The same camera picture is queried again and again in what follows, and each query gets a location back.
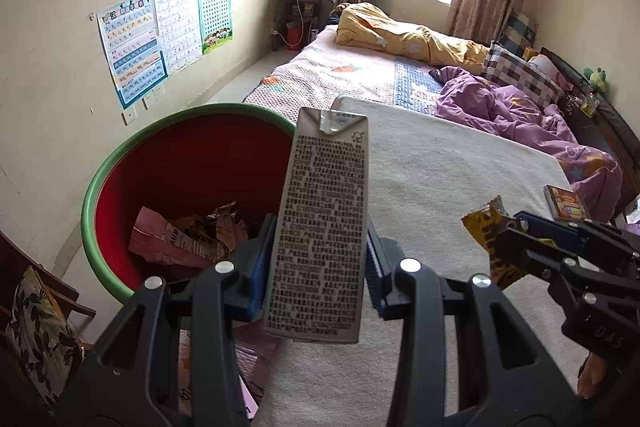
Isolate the white milk carton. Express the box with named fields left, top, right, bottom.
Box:
left=264, top=107, right=370, bottom=345

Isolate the yellow black candy wrapper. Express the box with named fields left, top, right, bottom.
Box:
left=461, top=196, right=525, bottom=289

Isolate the dark brown chocolate wrapper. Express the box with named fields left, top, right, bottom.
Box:
left=171, top=202, right=248, bottom=259

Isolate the large pink plastic bag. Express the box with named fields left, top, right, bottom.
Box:
left=129, top=207, right=217, bottom=269

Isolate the person right hand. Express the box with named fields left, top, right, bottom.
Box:
left=577, top=353, right=611, bottom=400

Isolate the smartphone on mat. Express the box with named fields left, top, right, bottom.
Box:
left=544, top=184, right=590, bottom=222

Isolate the pink cartoon bedsheet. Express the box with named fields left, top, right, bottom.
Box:
left=177, top=315, right=289, bottom=421

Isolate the beige fleece mat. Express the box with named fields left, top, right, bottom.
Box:
left=255, top=95, right=568, bottom=426

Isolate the dark headboard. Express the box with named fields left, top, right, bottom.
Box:
left=537, top=45, right=640, bottom=208

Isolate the red bin with green rim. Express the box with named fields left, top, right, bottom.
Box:
left=80, top=103, right=295, bottom=303

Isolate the green plush toy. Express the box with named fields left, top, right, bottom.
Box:
left=584, top=67, right=610, bottom=98

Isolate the purple crumpled duvet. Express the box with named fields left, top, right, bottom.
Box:
left=431, top=66, right=623, bottom=222

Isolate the checkered pillow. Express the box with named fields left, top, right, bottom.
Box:
left=482, top=41, right=563, bottom=108

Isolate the striped blue pillow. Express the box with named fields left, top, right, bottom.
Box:
left=497, top=12, right=537, bottom=57

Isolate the floral cushion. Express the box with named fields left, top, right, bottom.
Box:
left=6, top=268, right=85, bottom=414

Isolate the yellow rolled duvet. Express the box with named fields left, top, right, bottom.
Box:
left=335, top=3, right=489, bottom=75

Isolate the wooden chair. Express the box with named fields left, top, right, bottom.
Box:
left=0, top=229, right=99, bottom=358

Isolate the small red bucket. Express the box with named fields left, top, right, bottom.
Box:
left=285, top=22, right=304, bottom=51

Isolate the dark side table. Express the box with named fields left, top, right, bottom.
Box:
left=269, top=0, right=342, bottom=51

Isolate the blue pinyin wall poster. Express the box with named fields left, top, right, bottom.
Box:
left=96, top=0, right=168, bottom=109

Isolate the white chart wall poster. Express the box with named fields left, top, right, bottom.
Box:
left=154, top=0, right=202, bottom=75

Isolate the green number wall poster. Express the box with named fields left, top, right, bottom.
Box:
left=198, top=0, right=232, bottom=54

